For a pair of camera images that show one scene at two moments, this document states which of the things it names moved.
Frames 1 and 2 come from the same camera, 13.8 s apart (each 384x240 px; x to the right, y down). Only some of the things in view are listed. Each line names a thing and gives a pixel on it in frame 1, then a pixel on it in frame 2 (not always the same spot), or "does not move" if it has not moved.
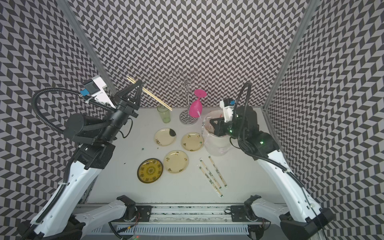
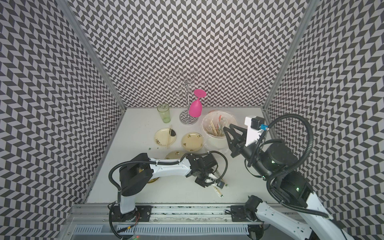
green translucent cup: (165, 113) does not move
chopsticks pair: (131, 79) → (169, 134)
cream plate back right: (192, 141) does not move
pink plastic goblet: (195, 107) does not move
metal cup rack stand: (186, 118) does not move
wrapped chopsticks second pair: (217, 172) does not move
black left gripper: (138, 101) → (210, 171)
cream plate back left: (162, 137) does not move
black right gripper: (213, 122) → (234, 146)
